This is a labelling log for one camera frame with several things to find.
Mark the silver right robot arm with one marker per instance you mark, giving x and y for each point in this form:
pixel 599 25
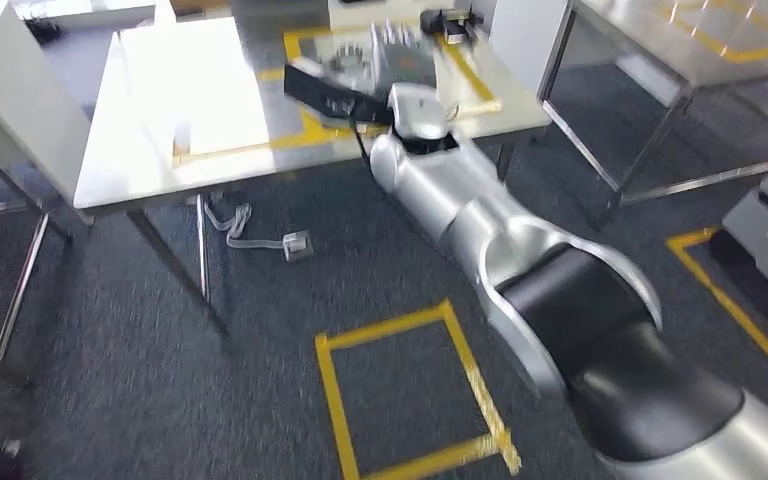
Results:
pixel 556 285

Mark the black flat bracket module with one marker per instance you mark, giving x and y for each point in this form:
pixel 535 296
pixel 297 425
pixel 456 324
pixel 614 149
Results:
pixel 318 93

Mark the steel workbench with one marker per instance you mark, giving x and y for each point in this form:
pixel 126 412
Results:
pixel 159 159

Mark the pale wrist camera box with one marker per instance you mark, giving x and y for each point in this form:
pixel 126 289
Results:
pixel 420 112

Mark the white low platform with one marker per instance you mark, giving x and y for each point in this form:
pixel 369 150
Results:
pixel 79 12

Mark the steel table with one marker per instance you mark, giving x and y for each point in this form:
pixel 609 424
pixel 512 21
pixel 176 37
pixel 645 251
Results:
pixel 636 40

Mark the white pillar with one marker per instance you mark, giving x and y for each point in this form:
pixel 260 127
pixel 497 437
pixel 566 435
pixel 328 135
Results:
pixel 523 46

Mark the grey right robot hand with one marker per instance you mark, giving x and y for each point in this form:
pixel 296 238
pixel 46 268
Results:
pixel 407 63

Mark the brown cardboard box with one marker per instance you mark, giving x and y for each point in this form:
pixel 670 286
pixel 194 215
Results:
pixel 198 5

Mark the silver floor socket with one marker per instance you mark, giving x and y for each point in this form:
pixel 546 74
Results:
pixel 298 245

